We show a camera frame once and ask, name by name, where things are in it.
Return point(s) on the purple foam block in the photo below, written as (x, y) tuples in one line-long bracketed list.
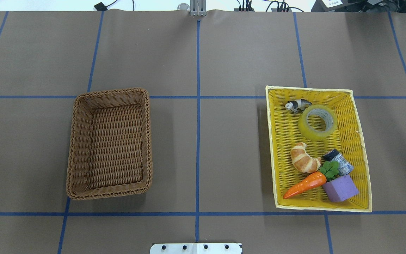
[(340, 189)]

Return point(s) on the yellow packing tape roll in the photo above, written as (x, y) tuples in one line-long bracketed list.
[(317, 122)]

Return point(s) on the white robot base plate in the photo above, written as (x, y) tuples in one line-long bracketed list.
[(197, 248)]

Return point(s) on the aluminium frame post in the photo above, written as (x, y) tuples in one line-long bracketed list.
[(198, 8)]

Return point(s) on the brown wicker basket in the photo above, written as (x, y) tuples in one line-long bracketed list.
[(110, 151)]

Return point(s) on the toy carrot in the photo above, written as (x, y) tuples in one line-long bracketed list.
[(327, 172)]

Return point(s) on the yellow woven basket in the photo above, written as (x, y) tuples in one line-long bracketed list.
[(284, 133)]

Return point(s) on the blue tape line lengthwise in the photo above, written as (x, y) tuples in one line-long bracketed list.
[(198, 131)]

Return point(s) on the panda figurine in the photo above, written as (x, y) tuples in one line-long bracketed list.
[(297, 106)]

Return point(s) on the toy croissant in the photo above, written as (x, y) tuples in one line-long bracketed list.
[(302, 161)]

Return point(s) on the small dark jar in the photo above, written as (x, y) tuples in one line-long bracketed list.
[(344, 167)]

